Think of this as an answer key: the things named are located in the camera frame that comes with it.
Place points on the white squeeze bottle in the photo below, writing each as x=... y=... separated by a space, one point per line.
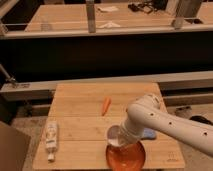
x=51 y=137

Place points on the orange carrot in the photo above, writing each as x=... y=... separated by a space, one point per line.
x=105 y=106

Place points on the metal post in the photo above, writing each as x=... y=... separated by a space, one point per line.
x=90 y=9
x=187 y=11

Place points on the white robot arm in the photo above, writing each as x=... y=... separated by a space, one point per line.
x=145 y=113

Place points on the left metal post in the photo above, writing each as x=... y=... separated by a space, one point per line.
x=90 y=9

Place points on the brown cardboard box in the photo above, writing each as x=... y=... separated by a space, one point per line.
x=13 y=148

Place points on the white paper sheet far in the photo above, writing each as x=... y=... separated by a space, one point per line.
x=108 y=9

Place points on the white paper on table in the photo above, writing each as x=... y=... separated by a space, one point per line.
x=110 y=24

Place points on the blue sponge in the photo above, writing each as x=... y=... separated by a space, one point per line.
x=148 y=134

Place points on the right metal post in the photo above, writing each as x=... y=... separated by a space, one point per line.
x=187 y=11

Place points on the white ceramic cup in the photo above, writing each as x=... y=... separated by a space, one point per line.
x=113 y=136

